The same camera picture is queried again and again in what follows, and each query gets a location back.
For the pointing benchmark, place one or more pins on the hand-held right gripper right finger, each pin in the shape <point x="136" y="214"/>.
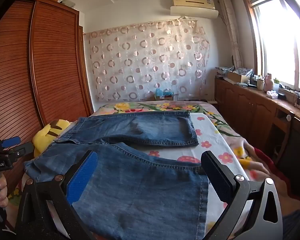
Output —
<point x="216" y="177"/>

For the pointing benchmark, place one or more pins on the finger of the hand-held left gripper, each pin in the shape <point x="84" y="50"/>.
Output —
<point x="23" y="150"/>
<point x="11" y="142"/>

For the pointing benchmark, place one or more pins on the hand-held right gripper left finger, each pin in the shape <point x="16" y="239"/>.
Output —
<point x="82" y="178"/>

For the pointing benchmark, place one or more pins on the blue denim pants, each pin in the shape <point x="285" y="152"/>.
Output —
<point x="140" y="192"/>

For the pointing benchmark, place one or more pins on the person's left hand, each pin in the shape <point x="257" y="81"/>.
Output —
<point x="2" y="183"/>

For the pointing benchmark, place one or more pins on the yellow plush toy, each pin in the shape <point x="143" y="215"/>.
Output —
<point x="48" y="132"/>

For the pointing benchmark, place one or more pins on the person's dark jacket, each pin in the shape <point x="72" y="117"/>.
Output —
<point x="0" y="233"/>

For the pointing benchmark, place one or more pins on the low wooden cabinet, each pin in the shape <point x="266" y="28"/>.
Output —
<point x="242" y="105"/>

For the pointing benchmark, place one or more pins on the wooden slatted wardrobe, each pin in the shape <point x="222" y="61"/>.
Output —
<point x="52" y="67"/>

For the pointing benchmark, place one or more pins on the floral plush blanket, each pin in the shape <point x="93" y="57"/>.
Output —
<point x="130" y="106"/>

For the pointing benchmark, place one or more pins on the person's leg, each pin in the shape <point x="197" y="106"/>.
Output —
<point x="296" y="222"/>

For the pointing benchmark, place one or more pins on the white round knob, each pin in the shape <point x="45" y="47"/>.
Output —
<point x="288" y="117"/>

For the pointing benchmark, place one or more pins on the blue tissue pack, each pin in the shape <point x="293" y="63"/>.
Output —
<point x="165" y="93"/>

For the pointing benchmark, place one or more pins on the white tissue box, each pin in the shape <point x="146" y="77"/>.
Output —
<point x="272" y="94"/>

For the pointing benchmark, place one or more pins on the cardboard box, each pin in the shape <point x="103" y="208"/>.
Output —
<point x="236" y="76"/>

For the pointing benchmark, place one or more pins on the patterned cloth pile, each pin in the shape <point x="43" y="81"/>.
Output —
<point x="223" y="70"/>

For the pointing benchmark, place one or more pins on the pink bottle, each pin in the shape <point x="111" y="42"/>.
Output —
<point x="268" y="82"/>

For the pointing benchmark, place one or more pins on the circle-patterned sheer curtain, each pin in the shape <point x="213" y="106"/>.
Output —
<point x="140" y="62"/>

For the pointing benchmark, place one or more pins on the window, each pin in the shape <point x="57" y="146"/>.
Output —
<point x="272" y="42"/>

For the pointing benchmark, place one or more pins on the white checked window curtain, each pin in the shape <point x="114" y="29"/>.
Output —
<point x="230" y="25"/>

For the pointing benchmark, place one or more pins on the white air conditioner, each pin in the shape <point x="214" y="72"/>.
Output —
<point x="192" y="10"/>

